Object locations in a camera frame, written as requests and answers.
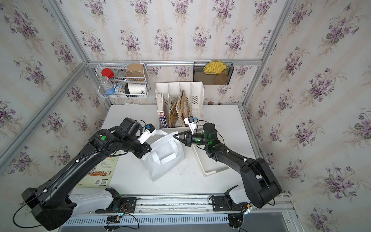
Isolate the white black cylinder cup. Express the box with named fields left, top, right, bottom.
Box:
left=124, top=83, right=146, bottom=95

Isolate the green history picture book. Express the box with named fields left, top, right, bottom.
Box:
left=75, top=157, right=119, bottom=188

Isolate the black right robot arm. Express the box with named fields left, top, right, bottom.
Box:
left=174, top=123, right=282, bottom=208

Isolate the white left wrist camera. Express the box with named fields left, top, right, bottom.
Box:
left=138, top=124, right=156, bottom=144

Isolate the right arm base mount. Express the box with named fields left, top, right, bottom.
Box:
left=208, top=185, right=251, bottom=213

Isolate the red lid jar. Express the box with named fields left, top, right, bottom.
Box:
left=101, top=68, right=115, bottom=78

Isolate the white insulated delivery bag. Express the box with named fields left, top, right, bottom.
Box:
left=141, top=130, right=185, bottom=182

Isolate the colourful human history book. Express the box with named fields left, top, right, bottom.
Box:
left=176, top=90, right=190, bottom=127

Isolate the brown cardboard box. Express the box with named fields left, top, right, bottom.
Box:
left=125, top=63, right=146, bottom=78

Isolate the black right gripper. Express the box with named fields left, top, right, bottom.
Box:
left=173, top=129, right=210, bottom=148

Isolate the white wire wall basket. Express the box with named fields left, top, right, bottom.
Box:
left=95, top=63, right=149, bottom=99

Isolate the white perforated plastic tray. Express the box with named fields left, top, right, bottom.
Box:
left=191, top=145, right=229, bottom=177

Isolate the white plastic file organizer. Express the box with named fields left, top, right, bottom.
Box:
left=155, top=82, right=204, bottom=129

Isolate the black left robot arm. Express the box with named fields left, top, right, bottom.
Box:
left=21, top=118, right=155, bottom=231

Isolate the woven brown round coaster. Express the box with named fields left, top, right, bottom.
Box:
left=214, top=74, right=229, bottom=85

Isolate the clear plastic water bottle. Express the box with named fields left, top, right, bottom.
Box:
left=100, top=76, right=116, bottom=95

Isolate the black mesh wall basket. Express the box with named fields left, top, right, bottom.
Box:
left=193, top=62, right=234, bottom=86

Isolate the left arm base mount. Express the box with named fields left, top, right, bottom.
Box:
left=69, top=188, right=137, bottom=217

